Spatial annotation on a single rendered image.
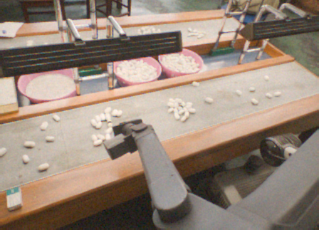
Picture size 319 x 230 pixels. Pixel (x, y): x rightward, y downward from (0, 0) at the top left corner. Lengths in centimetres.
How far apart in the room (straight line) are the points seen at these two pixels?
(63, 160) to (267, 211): 80
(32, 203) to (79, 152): 23
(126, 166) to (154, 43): 46
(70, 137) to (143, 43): 46
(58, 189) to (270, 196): 70
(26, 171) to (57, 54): 42
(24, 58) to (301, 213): 76
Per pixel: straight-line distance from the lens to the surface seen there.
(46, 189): 89
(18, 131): 110
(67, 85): 128
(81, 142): 100
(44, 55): 83
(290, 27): 140
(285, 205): 28
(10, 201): 88
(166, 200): 29
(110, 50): 86
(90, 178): 88
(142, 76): 134
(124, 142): 67
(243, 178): 136
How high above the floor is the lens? 152
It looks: 44 degrees down
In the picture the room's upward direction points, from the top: 11 degrees clockwise
